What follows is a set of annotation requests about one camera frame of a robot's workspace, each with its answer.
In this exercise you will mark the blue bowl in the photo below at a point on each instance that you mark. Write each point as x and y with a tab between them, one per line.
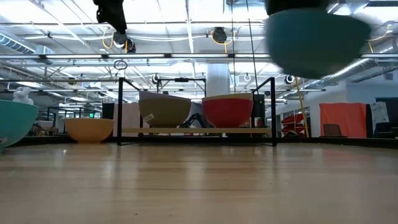
314	43

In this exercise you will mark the orange bowl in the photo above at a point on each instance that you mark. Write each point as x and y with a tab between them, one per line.
88	130

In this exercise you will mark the pink bowl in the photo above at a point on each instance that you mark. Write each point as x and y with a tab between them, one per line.
227	113

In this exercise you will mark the teal bowl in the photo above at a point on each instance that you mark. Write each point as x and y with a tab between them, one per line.
15	124

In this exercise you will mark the black background robot arm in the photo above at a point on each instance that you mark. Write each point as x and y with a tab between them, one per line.
194	119

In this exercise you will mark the white column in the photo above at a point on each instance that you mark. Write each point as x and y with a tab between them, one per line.
217	81

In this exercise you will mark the pink cloth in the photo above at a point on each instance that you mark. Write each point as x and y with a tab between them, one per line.
129	118

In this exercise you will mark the black rectangular box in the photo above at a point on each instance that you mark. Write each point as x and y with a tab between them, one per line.
258	109

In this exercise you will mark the red storage bins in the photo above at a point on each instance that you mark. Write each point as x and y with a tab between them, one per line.
292	119

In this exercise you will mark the white figure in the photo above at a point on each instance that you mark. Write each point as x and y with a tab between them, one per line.
22	95

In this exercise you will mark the orange cloth panel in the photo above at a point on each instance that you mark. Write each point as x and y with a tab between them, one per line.
342	115

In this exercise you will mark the brown chair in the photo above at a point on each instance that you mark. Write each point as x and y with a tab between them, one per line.
332	130

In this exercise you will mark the white patterned cloth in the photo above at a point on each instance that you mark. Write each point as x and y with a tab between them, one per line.
379	113

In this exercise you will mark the dark blue panel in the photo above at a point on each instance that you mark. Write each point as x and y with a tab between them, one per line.
392	115

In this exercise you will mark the silver ventilation duct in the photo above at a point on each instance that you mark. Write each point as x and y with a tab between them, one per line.
18	46
351	70

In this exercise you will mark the black frame wooden shelf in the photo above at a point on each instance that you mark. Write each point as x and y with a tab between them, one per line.
192	130

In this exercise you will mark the black table frame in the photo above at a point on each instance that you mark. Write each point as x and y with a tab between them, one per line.
342	141

